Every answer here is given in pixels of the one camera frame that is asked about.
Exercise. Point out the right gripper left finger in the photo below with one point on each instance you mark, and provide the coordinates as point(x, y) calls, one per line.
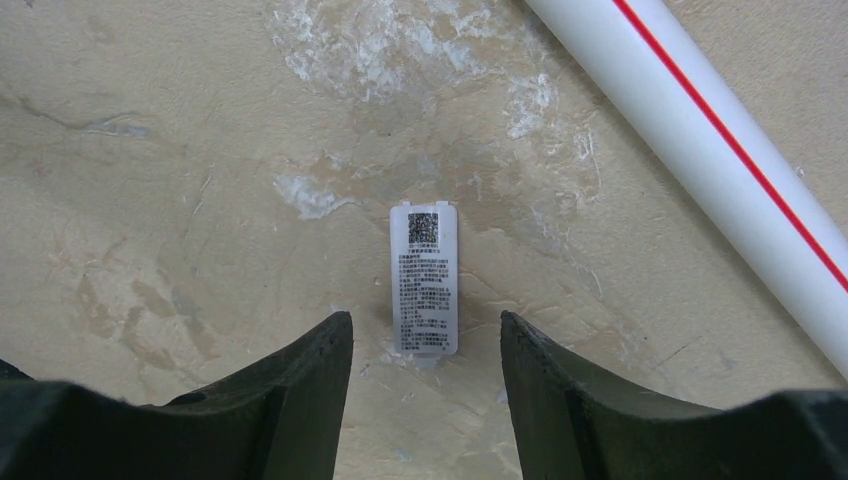
point(277, 418)

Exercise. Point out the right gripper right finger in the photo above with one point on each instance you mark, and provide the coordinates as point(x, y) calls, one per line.
point(574, 419)

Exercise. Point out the white battery compartment cover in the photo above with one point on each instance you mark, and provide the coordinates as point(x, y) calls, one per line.
point(424, 281)

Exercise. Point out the white PVC pipe frame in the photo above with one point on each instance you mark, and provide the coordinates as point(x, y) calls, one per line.
point(649, 67)

